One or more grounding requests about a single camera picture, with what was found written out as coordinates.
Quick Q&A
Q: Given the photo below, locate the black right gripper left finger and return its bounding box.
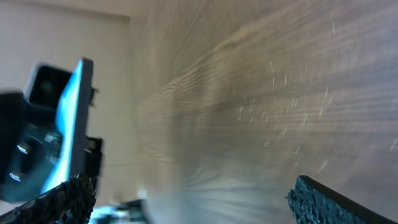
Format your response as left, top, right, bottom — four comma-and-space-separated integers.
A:
1, 173, 98, 224

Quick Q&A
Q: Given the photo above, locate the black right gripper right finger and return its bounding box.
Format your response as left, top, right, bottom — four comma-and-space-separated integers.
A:
285, 175, 395, 224

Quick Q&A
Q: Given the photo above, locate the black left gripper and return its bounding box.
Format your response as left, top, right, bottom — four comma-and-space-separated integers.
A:
0, 63, 103, 203

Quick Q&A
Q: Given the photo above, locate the Samsung Galaxy smartphone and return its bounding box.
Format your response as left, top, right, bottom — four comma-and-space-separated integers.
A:
41, 58, 94, 193

